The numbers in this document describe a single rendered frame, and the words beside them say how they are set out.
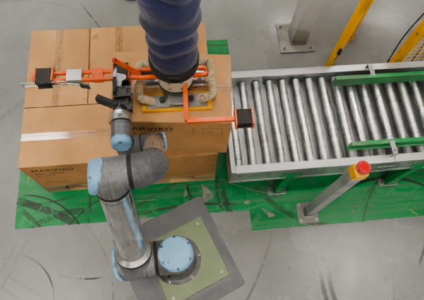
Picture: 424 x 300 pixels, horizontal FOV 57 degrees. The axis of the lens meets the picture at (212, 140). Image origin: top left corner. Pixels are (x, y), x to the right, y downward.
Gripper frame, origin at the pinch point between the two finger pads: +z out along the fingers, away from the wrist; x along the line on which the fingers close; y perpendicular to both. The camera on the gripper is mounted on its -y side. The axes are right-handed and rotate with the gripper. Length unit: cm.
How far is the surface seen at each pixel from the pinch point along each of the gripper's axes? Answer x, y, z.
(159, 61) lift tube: 21.4, 22.0, -8.9
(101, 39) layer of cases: -65, -21, 71
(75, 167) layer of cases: -72, -38, -18
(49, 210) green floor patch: -120, -70, -31
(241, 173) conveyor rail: -61, 61, -35
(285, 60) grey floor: -120, 120, 80
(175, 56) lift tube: 26.7, 28.6, -10.6
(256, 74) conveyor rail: -61, 80, 31
